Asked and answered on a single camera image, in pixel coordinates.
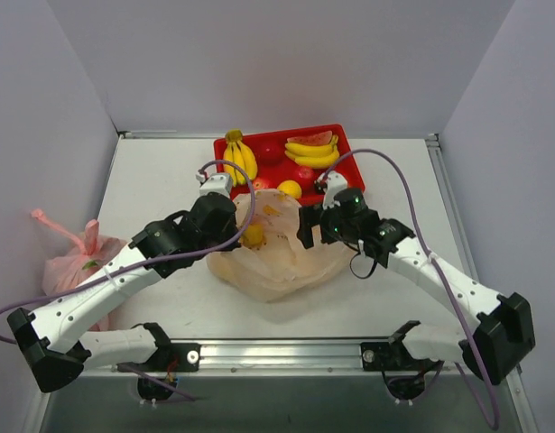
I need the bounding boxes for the yellow pear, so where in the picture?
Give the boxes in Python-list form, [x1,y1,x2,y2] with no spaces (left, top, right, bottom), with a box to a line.
[277,180,303,199]

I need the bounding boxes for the yellow lemon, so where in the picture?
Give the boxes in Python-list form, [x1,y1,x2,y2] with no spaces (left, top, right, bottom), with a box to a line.
[240,224,265,249]

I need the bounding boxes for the orange plastic bag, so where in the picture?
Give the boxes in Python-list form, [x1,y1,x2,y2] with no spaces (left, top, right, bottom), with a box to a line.
[207,189,353,302]

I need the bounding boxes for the dark purple plum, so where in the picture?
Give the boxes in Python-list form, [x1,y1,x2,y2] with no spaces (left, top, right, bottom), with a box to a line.
[314,179,327,194]

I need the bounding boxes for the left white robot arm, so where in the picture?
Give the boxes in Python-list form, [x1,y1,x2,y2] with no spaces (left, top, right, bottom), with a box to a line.
[7,192,238,393]

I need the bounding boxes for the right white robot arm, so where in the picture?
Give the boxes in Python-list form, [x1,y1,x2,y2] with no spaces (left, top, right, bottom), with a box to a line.
[297,188,535,385]

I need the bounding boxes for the pink plastic bag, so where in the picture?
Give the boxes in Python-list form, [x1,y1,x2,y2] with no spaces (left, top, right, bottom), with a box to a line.
[30,207,128,333]

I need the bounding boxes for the red plastic tray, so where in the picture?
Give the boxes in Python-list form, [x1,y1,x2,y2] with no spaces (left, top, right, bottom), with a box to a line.
[213,124,365,206]

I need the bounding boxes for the right yellow banana bunch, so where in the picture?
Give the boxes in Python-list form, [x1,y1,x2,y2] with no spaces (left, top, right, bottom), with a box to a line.
[284,135,339,170]

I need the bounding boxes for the yellow banana bunch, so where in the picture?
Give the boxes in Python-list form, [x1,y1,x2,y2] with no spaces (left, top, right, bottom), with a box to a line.
[223,129,258,186]
[284,135,339,170]

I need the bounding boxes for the left yellow banana bunch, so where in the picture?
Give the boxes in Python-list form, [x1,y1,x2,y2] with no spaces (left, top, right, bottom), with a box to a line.
[223,129,258,186]

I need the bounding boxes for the dark red apple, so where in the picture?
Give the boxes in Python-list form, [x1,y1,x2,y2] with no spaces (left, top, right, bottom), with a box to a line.
[256,142,284,166]

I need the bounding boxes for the watermelon slice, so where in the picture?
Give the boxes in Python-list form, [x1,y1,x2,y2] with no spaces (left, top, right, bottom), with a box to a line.
[287,130,333,146]

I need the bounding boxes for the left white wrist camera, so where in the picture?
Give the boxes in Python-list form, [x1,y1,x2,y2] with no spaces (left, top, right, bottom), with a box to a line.
[196,172,233,198]

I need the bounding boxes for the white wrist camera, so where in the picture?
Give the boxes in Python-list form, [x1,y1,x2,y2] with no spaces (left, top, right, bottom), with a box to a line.
[196,172,233,198]
[317,170,348,209]

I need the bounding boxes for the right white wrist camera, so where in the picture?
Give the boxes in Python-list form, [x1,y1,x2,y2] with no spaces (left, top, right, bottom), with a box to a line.
[317,170,348,209]

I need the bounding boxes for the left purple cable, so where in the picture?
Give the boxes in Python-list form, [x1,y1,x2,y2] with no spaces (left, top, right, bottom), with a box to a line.
[0,160,258,346]

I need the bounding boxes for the purple cable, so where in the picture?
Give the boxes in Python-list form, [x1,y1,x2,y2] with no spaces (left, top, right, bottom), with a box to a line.
[0,160,258,346]
[321,148,502,432]

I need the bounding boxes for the aluminium mounting rail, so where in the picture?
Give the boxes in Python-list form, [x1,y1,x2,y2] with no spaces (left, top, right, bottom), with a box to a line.
[37,336,517,378]

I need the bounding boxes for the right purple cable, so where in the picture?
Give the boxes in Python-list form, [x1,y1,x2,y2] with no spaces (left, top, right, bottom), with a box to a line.
[321,148,502,432]

